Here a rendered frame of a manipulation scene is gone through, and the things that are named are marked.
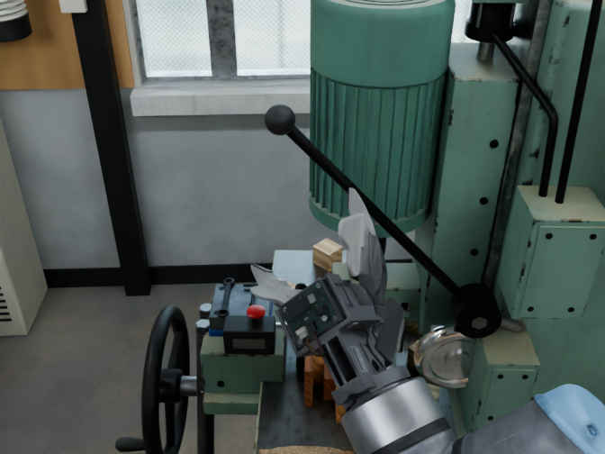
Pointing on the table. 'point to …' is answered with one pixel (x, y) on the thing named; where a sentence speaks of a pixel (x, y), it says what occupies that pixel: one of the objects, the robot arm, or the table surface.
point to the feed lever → (476, 325)
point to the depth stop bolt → (403, 326)
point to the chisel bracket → (402, 272)
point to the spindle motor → (377, 104)
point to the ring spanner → (226, 297)
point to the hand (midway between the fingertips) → (302, 227)
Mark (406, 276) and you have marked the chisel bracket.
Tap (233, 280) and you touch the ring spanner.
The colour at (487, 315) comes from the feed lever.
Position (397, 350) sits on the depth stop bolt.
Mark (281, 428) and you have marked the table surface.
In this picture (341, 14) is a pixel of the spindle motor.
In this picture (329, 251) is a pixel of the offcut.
